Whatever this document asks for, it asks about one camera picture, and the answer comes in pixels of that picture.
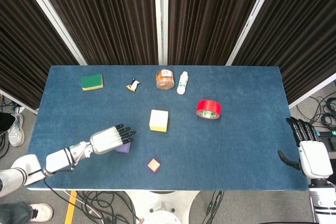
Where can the yellow floor tape strip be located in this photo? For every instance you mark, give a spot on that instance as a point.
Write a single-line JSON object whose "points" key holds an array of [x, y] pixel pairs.
{"points": [[70, 208]]}

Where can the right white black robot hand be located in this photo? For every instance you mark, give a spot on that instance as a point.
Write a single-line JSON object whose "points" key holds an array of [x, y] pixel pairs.
{"points": [[315, 159]]}

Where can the yellow white block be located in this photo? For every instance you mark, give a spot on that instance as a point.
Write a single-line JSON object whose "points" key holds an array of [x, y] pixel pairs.
{"points": [[158, 119]]}

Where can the blue jeans leg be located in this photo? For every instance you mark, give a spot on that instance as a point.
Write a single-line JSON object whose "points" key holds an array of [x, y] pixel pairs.
{"points": [[13, 213]]}

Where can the grey white sneaker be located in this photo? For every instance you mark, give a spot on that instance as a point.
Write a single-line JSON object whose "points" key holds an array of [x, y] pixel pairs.
{"points": [[16, 132]]}

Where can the clear jar of rubber bands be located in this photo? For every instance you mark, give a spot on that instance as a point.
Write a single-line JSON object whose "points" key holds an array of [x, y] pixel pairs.
{"points": [[165, 79]]}

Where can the small penguin figure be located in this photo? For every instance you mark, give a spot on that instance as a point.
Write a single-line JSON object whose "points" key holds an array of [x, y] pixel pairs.
{"points": [[134, 85]]}

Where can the green yellow sponge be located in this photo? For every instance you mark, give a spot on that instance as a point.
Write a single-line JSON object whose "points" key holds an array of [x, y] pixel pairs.
{"points": [[92, 81]]}

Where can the black trouser leg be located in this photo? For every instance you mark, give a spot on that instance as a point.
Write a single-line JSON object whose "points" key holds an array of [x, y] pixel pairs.
{"points": [[5, 121]]}

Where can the purple cube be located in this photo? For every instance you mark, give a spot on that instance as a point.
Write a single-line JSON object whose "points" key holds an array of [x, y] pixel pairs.
{"points": [[126, 148]]}

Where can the dark curtain partition panel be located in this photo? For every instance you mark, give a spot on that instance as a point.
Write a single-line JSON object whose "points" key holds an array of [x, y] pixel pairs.
{"points": [[15, 37], [210, 16], [105, 16], [302, 37]]}

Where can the red tape roll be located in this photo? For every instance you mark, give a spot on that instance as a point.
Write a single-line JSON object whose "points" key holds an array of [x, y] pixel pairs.
{"points": [[208, 106]]}

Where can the blue table mat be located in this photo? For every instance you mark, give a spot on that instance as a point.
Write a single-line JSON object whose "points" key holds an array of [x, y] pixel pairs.
{"points": [[223, 150]]}

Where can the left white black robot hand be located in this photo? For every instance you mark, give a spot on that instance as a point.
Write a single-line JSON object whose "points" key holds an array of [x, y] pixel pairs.
{"points": [[107, 140]]}

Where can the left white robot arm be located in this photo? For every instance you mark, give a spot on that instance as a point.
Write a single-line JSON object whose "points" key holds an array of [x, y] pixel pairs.
{"points": [[57, 159]]}

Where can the small white bottle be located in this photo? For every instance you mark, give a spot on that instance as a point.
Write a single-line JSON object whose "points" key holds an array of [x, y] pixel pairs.
{"points": [[182, 83]]}

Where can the plain white sneaker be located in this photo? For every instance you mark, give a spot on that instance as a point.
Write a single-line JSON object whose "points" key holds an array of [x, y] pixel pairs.
{"points": [[42, 212]]}

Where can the small red cube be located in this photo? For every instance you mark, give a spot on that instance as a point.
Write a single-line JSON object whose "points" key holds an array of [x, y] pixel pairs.
{"points": [[153, 165]]}

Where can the black foot pedal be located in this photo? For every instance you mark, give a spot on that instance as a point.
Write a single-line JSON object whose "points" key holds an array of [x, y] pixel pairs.
{"points": [[332, 142]]}

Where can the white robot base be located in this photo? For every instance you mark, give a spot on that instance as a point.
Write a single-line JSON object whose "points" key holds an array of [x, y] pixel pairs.
{"points": [[162, 208]]}

